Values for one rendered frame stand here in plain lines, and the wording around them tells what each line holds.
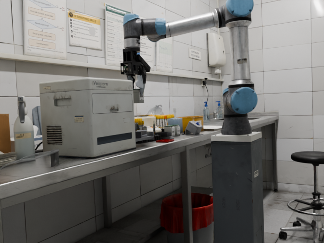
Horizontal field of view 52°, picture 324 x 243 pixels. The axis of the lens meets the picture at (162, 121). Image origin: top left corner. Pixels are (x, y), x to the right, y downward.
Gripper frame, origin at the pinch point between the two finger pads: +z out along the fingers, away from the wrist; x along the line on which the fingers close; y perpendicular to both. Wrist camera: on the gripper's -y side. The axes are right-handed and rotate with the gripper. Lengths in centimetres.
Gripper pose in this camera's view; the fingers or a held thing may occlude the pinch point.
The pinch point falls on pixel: (137, 93)
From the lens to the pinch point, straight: 155.9
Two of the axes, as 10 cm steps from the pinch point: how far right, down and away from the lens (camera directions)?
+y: -5.3, 0.7, -8.5
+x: 8.5, -0.1, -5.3
